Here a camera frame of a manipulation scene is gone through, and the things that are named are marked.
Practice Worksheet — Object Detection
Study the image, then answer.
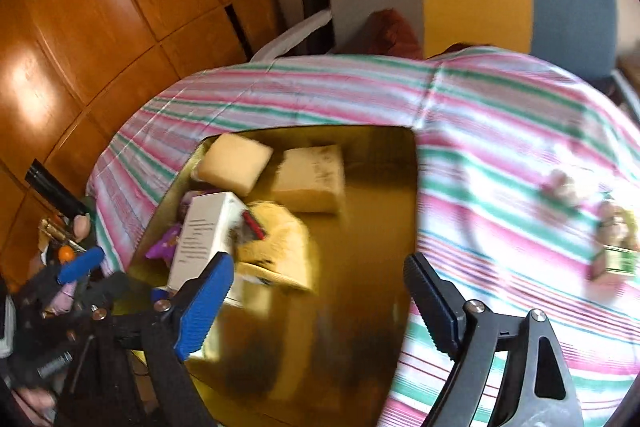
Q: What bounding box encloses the beige soft pack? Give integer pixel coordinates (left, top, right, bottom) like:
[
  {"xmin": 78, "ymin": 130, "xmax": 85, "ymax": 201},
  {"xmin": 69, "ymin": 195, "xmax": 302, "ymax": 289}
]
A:
[{"xmin": 197, "ymin": 133, "xmax": 274, "ymax": 195}]

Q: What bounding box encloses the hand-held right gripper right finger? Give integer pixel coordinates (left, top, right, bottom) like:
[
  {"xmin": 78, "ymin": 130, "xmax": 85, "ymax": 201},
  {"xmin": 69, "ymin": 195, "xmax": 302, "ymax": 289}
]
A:
[{"xmin": 404, "ymin": 253, "xmax": 583, "ymax": 427}]

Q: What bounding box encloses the purple packet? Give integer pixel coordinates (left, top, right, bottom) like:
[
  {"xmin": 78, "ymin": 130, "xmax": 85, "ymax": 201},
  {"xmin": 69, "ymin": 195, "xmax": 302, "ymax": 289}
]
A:
[{"xmin": 145, "ymin": 227, "xmax": 183, "ymax": 260}]

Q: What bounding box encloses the green gold small box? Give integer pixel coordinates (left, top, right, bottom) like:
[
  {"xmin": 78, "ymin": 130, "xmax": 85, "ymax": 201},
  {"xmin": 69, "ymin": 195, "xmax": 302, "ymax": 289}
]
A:
[{"xmin": 587, "ymin": 244, "xmax": 640, "ymax": 283}]

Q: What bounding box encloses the person's left hand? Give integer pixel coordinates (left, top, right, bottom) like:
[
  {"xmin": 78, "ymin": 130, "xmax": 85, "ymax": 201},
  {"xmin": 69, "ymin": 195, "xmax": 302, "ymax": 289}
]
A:
[{"xmin": 15, "ymin": 387, "xmax": 57, "ymax": 414}]

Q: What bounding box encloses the beige cardboard box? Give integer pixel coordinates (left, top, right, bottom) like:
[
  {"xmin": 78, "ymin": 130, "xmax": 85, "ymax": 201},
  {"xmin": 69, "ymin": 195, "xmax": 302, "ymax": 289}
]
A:
[{"xmin": 271, "ymin": 145, "xmax": 347, "ymax": 214}]

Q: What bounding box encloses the small toy figure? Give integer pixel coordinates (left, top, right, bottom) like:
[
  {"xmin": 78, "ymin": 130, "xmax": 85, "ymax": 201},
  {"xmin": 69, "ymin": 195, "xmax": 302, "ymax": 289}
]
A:
[{"xmin": 597, "ymin": 202, "xmax": 638, "ymax": 253}]

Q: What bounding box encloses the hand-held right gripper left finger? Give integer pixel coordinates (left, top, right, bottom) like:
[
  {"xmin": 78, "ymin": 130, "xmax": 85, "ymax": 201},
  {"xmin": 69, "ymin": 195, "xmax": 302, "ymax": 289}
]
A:
[{"xmin": 55, "ymin": 252, "xmax": 235, "ymax": 427}]

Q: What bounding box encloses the white printed box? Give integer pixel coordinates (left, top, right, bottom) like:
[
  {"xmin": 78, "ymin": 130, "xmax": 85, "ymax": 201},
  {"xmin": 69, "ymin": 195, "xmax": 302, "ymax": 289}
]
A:
[{"xmin": 166, "ymin": 191, "xmax": 249, "ymax": 308}]

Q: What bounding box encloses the dark red pillow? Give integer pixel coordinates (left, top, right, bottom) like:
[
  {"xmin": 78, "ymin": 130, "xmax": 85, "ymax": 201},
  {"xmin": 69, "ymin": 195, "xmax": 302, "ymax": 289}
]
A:
[{"xmin": 345, "ymin": 8, "xmax": 426, "ymax": 60}]

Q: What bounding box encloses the yellow plush toy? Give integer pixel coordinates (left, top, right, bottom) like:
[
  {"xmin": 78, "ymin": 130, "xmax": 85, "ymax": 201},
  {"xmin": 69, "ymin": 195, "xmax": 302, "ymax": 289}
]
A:
[{"xmin": 232, "ymin": 201, "xmax": 321, "ymax": 293}]

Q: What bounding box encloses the gold storage box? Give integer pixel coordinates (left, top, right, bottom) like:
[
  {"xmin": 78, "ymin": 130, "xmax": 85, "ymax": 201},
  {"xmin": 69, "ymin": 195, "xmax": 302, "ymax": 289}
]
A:
[{"xmin": 127, "ymin": 124, "xmax": 418, "ymax": 427}]

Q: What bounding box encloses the striped bed sheet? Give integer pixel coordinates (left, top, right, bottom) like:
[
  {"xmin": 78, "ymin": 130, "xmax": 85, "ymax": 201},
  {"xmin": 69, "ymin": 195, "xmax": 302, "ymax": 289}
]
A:
[{"xmin": 85, "ymin": 47, "xmax": 640, "ymax": 427}]

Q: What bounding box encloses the white cloth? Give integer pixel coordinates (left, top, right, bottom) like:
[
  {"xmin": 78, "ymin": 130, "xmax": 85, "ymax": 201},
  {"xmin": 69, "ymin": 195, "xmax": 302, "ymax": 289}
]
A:
[{"xmin": 250, "ymin": 12, "xmax": 333, "ymax": 60}]

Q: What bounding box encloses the pink plush toy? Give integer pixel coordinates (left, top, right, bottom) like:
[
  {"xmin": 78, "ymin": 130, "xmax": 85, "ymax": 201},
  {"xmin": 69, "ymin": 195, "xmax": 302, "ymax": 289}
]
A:
[{"xmin": 542, "ymin": 169, "xmax": 588, "ymax": 208}]

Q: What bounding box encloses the wooden wardrobe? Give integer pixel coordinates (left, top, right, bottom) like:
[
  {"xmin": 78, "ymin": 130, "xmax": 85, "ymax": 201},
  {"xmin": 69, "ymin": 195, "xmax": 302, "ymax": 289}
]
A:
[{"xmin": 0, "ymin": 0, "xmax": 301, "ymax": 283}]

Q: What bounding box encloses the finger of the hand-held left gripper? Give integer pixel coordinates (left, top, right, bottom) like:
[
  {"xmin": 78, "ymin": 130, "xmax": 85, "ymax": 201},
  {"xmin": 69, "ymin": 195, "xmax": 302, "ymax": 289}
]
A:
[
  {"xmin": 56, "ymin": 247, "xmax": 106, "ymax": 285},
  {"xmin": 90, "ymin": 272, "xmax": 132, "ymax": 308}
]

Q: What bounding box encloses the black cylinder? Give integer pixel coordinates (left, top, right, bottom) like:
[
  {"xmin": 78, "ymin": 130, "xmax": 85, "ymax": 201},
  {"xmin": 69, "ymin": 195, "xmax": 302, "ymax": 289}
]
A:
[{"xmin": 25, "ymin": 161, "xmax": 91, "ymax": 218}]

